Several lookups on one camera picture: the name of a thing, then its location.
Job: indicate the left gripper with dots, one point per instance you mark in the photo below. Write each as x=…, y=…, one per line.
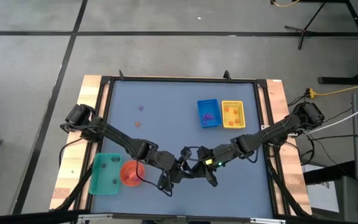
x=174, y=166

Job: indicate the green plastic bin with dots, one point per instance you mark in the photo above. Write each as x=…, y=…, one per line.
x=104, y=177

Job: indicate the black desk leg frame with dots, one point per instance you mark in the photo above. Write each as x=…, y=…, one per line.
x=337, y=80

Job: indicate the yellow plastic basket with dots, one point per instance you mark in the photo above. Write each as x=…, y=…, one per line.
x=232, y=116

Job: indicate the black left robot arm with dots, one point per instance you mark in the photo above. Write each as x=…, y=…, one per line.
x=120, y=141

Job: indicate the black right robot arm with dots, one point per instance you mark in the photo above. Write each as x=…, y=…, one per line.
x=272, y=133

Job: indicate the blue plastic basket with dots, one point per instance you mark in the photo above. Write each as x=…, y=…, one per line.
x=209, y=105

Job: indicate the dark grey floor case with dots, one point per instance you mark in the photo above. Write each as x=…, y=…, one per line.
x=348, y=199

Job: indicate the black tripod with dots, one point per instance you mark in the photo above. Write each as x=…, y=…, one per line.
x=304, y=30

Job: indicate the blue-grey table mat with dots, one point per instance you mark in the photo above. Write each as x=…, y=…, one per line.
x=172, y=102

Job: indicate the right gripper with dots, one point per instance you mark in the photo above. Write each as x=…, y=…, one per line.
x=211, y=168

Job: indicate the black table frame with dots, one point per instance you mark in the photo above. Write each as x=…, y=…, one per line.
x=182, y=79

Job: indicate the black aluminium crossbeam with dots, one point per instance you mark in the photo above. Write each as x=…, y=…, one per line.
x=120, y=216

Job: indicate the orange plastic bowl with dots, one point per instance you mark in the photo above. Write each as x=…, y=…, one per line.
x=126, y=175

